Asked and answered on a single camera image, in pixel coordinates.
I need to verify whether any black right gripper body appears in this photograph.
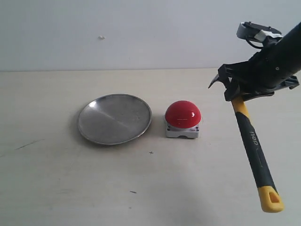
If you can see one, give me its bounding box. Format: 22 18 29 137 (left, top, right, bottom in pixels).
217 40 300 93

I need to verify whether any yellow black claw hammer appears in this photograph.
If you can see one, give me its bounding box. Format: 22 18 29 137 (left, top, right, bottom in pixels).
207 72 285 213

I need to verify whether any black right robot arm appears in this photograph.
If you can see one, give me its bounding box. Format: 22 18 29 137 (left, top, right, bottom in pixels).
218 22 301 101

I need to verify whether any red dome push button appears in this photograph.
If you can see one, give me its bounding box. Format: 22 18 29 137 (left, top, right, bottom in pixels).
164 100 202 139

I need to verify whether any round steel plate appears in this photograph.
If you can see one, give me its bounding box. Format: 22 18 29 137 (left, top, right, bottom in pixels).
77 94 152 146

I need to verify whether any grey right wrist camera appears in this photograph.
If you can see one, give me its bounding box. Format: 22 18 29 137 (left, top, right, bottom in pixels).
236 22 283 43

